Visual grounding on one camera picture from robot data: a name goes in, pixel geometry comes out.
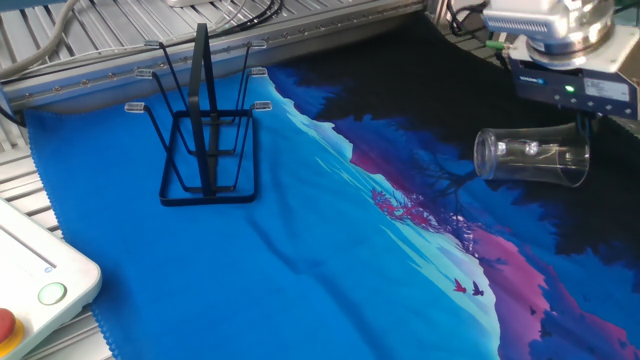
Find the white teach pendant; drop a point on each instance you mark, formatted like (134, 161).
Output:
(30, 260)

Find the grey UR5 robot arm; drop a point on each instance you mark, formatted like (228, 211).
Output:
(550, 25)

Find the grey Schunk gripper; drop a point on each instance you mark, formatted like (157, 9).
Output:
(575, 90)

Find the aluminium table edge rail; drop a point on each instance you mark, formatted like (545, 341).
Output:
(100, 80)

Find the blue landscape print cloth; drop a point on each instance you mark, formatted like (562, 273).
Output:
(300, 300)

